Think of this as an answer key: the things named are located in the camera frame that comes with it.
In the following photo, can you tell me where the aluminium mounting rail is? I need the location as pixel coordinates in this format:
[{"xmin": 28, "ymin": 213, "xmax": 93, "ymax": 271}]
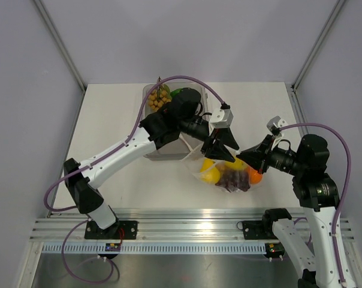
[{"xmin": 29, "ymin": 208, "xmax": 355, "ymax": 243}]

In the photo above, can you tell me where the green scallion toy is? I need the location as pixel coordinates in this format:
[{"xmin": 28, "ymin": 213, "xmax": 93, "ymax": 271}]
[{"xmin": 182, "ymin": 138, "xmax": 193, "ymax": 152}]

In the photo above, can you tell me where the green grape bunch toy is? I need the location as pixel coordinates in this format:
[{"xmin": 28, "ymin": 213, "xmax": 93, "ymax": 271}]
[{"xmin": 147, "ymin": 84, "xmax": 172, "ymax": 112}]

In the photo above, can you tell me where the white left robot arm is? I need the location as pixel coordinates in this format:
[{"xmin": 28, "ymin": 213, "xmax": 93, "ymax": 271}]
[{"xmin": 64, "ymin": 88, "xmax": 239, "ymax": 239}]

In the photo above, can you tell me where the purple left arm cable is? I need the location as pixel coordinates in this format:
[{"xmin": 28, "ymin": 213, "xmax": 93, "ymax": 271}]
[{"xmin": 43, "ymin": 75, "xmax": 231, "ymax": 284}]

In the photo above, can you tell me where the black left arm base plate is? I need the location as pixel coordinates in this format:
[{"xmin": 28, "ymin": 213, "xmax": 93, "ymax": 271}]
[{"xmin": 84, "ymin": 220, "xmax": 138, "ymax": 240}]

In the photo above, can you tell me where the white slotted cable duct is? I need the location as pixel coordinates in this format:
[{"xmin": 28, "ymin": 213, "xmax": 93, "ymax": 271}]
[{"xmin": 42, "ymin": 242, "xmax": 266, "ymax": 255}]

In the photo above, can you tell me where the clear dotted zip top bag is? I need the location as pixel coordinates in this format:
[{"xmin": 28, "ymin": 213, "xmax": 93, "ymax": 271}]
[{"xmin": 182, "ymin": 145, "xmax": 263, "ymax": 193}]

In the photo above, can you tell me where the aluminium frame post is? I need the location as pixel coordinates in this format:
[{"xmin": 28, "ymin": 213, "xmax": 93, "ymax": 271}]
[
  {"xmin": 291, "ymin": 0, "xmax": 348, "ymax": 93},
  {"xmin": 31, "ymin": 0, "xmax": 87, "ymax": 95}
]

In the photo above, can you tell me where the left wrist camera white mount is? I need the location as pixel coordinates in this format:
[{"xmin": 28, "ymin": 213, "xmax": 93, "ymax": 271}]
[{"xmin": 209, "ymin": 108, "xmax": 234, "ymax": 129}]

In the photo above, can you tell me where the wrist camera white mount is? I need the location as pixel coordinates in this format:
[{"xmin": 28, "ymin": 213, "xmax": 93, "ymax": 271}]
[
  {"xmin": 266, "ymin": 116, "xmax": 288, "ymax": 140},
  {"xmin": 209, "ymin": 108, "xmax": 234, "ymax": 129}
]

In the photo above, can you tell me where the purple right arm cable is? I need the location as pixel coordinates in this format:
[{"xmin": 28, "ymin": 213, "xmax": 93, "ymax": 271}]
[{"xmin": 270, "ymin": 122, "xmax": 352, "ymax": 287}]

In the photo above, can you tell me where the left aluminium frame post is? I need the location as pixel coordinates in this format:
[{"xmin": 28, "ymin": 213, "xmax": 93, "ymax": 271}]
[{"xmin": 31, "ymin": 0, "xmax": 87, "ymax": 95}]

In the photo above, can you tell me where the yellow lemon toy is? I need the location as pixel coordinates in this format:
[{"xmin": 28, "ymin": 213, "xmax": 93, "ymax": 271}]
[
  {"xmin": 200, "ymin": 167, "xmax": 221, "ymax": 185},
  {"xmin": 200, "ymin": 158, "xmax": 248, "ymax": 172}
]

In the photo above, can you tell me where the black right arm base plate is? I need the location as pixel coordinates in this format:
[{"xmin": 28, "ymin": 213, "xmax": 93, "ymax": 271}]
[{"xmin": 236, "ymin": 220, "xmax": 277, "ymax": 240}]

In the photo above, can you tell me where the green bell pepper toy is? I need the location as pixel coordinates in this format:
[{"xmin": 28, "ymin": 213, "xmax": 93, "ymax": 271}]
[{"xmin": 170, "ymin": 88, "xmax": 182, "ymax": 97}]

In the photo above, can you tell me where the clear plastic food tray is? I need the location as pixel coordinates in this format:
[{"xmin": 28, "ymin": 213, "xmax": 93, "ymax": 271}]
[{"xmin": 144, "ymin": 79, "xmax": 209, "ymax": 161}]

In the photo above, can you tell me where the orange fruit toy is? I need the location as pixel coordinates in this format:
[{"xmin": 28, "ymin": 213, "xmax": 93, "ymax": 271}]
[{"xmin": 248, "ymin": 167, "xmax": 263, "ymax": 185}]

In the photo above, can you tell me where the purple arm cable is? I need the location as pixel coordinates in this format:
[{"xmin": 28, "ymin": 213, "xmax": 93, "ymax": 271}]
[
  {"xmin": 270, "ymin": 122, "xmax": 352, "ymax": 287},
  {"xmin": 43, "ymin": 75, "xmax": 231, "ymax": 284}
]

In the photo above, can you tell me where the right aluminium frame post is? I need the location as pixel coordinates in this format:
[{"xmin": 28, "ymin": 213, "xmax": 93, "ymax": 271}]
[{"xmin": 291, "ymin": 0, "xmax": 348, "ymax": 93}]

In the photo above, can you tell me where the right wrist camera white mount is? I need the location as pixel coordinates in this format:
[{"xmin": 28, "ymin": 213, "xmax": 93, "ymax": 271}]
[{"xmin": 266, "ymin": 116, "xmax": 288, "ymax": 140}]

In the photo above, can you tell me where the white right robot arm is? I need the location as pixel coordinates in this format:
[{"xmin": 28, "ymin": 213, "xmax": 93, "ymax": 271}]
[{"xmin": 237, "ymin": 134, "xmax": 357, "ymax": 287}]

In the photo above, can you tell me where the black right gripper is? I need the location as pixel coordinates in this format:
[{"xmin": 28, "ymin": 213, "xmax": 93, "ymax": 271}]
[{"xmin": 237, "ymin": 133, "xmax": 306, "ymax": 175}]

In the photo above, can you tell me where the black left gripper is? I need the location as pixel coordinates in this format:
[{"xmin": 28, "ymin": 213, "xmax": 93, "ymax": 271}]
[{"xmin": 179, "ymin": 116, "xmax": 239, "ymax": 162}]

